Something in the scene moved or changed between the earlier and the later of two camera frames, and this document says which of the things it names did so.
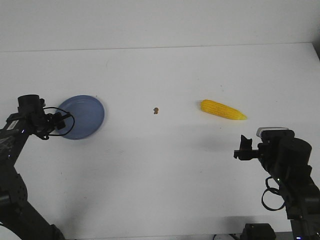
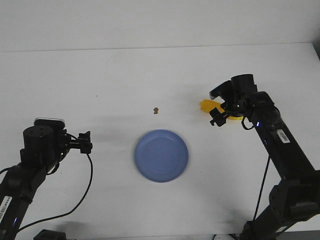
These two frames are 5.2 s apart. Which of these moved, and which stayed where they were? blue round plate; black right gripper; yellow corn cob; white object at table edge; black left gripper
Moved: black right gripper; black left gripper; blue round plate
Stayed: white object at table edge; yellow corn cob
